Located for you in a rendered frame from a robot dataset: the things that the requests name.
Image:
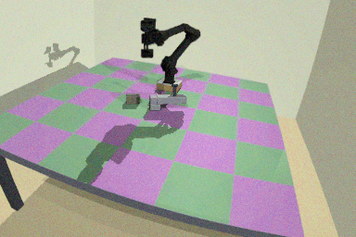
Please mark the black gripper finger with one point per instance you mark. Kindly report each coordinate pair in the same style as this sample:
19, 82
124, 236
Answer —
146, 27
147, 51

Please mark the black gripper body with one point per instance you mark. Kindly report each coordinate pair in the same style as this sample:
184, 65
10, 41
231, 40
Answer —
147, 38

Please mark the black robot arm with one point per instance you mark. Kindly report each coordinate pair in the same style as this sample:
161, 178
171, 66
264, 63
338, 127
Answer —
169, 62

